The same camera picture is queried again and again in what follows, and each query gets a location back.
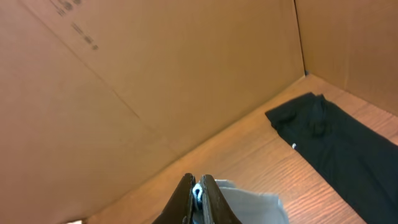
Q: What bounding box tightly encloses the light blue printed t-shirt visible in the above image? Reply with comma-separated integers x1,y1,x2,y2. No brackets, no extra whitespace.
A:
192,179,289,224

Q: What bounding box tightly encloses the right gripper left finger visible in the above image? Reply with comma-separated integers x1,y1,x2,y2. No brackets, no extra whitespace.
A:
152,173,196,224

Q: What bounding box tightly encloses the black t-shirt at right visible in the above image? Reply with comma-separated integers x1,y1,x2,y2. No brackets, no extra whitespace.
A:
265,93,397,223

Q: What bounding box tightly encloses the cardboard wall panel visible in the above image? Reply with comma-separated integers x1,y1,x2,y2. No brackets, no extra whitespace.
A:
1,1,397,223

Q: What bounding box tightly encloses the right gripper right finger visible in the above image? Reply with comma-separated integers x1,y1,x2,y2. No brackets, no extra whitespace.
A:
200,174,241,224

